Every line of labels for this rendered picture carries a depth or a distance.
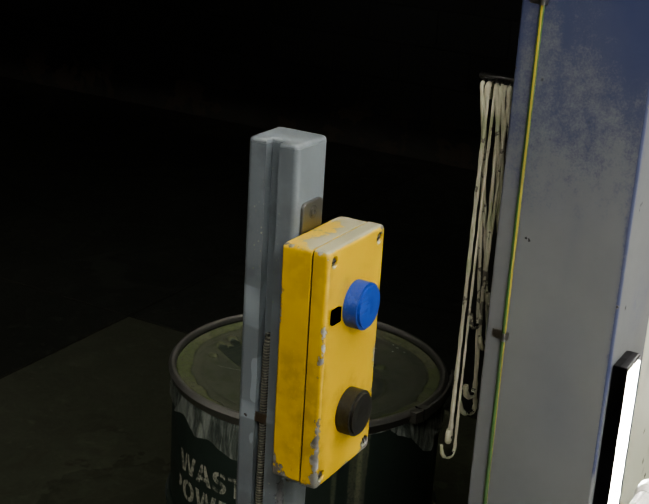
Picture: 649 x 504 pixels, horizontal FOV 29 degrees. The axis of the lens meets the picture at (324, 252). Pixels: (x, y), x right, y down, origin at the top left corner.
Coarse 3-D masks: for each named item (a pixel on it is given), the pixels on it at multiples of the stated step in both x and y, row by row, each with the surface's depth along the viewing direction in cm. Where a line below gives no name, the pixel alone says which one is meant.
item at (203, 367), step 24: (216, 336) 272; (240, 336) 273; (384, 336) 276; (192, 360) 259; (216, 360) 261; (240, 360) 262; (384, 360) 266; (408, 360) 266; (192, 384) 248; (216, 384) 250; (384, 384) 254; (408, 384) 255; (432, 384) 254; (384, 408) 244; (408, 408) 243
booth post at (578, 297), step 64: (576, 0) 156; (640, 0) 152; (576, 64) 158; (640, 64) 154; (512, 128) 164; (576, 128) 160; (640, 128) 156; (512, 192) 167; (576, 192) 162; (640, 192) 160; (576, 256) 165; (640, 256) 168; (512, 320) 172; (576, 320) 167; (640, 320) 176; (512, 384) 174; (576, 384) 170; (512, 448) 177; (576, 448) 172
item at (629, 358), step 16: (624, 368) 167; (624, 384) 167; (608, 400) 169; (624, 400) 169; (608, 416) 170; (624, 416) 170; (608, 432) 170; (624, 432) 172; (608, 448) 171; (624, 448) 174; (608, 464) 171; (608, 480) 172; (608, 496) 173
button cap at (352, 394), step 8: (344, 392) 130; (352, 392) 130; (360, 392) 130; (368, 392) 132; (344, 400) 129; (352, 400) 129; (360, 400) 129; (368, 400) 131; (344, 408) 129; (352, 408) 129; (360, 408) 130; (368, 408) 132; (336, 416) 129; (344, 416) 129; (352, 416) 129; (360, 416) 130; (368, 416) 132; (336, 424) 130; (344, 424) 129; (352, 424) 129; (360, 424) 131; (344, 432) 130; (352, 432) 130; (360, 432) 131
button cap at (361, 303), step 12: (360, 288) 125; (372, 288) 126; (348, 300) 125; (360, 300) 125; (372, 300) 127; (348, 312) 125; (360, 312) 125; (372, 312) 127; (348, 324) 126; (360, 324) 126
